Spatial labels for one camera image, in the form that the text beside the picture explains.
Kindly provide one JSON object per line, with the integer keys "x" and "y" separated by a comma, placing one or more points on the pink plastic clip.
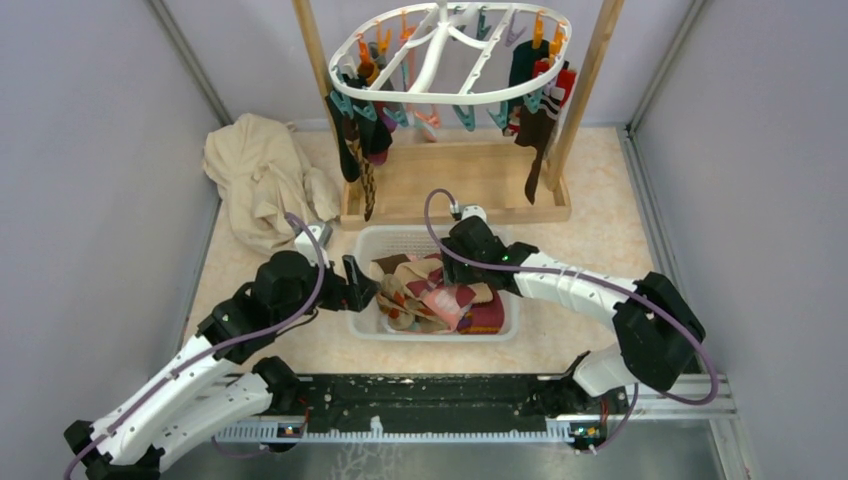
{"x": 427, "y": 120}

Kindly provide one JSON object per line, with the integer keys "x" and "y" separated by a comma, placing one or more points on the cream sock brown toe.
{"x": 380, "y": 267}

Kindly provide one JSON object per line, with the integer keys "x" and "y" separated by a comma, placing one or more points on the wooden hanger rack frame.
{"x": 473, "y": 154}

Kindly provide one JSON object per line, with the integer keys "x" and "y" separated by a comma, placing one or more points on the red and grey sock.
{"x": 558, "y": 91}

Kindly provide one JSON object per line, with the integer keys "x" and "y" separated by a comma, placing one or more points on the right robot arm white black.
{"x": 657, "y": 333}

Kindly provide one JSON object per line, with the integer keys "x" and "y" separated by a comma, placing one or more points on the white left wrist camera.
{"x": 312, "y": 242}

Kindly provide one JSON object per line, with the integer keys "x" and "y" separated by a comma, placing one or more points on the dark brown striped sock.
{"x": 535, "y": 131}

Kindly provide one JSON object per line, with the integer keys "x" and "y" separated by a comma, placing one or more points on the black sock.
{"x": 349, "y": 165}

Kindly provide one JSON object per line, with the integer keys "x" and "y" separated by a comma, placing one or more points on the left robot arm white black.
{"x": 179, "y": 378}

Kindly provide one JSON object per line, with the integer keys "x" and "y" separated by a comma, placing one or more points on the cream argyle sock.
{"x": 407, "y": 313}

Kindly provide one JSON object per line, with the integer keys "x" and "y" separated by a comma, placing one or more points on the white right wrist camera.
{"x": 470, "y": 212}

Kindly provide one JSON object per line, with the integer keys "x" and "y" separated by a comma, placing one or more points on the white oval clip hanger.
{"x": 447, "y": 53}

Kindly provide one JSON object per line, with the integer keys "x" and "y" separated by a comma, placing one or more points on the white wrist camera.
{"x": 470, "y": 212}
{"x": 312, "y": 242}

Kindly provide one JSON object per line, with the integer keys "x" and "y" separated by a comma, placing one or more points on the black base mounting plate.
{"x": 453, "y": 403}

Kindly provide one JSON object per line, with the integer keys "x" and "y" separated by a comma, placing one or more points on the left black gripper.
{"x": 356, "y": 292}

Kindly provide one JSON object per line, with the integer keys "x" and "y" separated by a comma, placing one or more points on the white plastic mesh basket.
{"x": 375, "y": 242}

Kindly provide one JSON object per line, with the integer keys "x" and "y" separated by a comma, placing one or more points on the aluminium rail frame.
{"x": 579, "y": 433}

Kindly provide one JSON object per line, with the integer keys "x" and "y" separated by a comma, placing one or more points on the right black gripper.
{"x": 452, "y": 270}

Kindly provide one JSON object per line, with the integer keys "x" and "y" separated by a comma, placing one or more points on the dark teal sock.
{"x": 524, "y": 59}

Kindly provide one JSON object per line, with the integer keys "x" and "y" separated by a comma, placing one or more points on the beige crumpled cloth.
{"x": 262, "y": 173}

